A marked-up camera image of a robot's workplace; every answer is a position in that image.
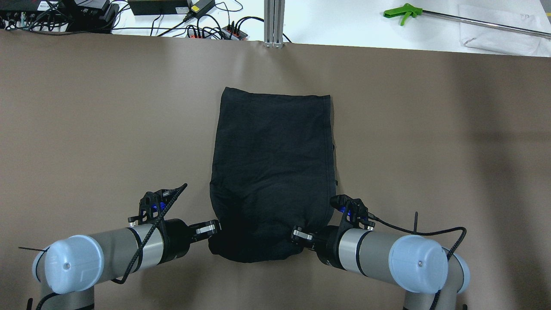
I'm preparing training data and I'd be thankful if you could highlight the aluminium frame post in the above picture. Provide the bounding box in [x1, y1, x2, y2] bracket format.
[263, 0, 285, 49]

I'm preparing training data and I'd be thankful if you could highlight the black power adapter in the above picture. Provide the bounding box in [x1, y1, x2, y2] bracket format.
[189, 0, 215, 18]

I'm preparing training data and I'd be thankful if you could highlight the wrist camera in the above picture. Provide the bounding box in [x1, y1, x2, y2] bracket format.
[329, 194, 375, 231]
[127, 189, 176, 227]

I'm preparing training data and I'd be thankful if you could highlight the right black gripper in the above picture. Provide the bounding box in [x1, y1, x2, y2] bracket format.
[291, 225, 344, 269]

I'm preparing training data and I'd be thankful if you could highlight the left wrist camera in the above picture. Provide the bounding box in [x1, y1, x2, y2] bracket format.
[127, 189, 176, 227]

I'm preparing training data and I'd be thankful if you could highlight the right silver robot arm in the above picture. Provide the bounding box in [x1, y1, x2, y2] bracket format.
[291, 226, 471, 310]

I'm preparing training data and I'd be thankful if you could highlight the green handled grabber tool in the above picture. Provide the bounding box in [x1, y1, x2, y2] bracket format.
[383, 3, 551, 40]

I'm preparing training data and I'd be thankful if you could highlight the black printed t-shirt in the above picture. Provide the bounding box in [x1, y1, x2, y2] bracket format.
[208, 87, 337, 263]

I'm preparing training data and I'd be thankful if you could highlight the red black usb hub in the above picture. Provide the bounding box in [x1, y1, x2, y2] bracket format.
[184, 25, 249, 41]

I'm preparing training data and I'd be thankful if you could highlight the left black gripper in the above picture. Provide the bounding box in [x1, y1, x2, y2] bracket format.
[163, 219, 222, 262]

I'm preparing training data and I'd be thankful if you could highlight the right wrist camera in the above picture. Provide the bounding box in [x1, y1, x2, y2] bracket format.
[329, 194, 375, 231]

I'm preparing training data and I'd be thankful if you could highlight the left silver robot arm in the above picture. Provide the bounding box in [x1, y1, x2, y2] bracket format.
[32, 219, 221, 310]

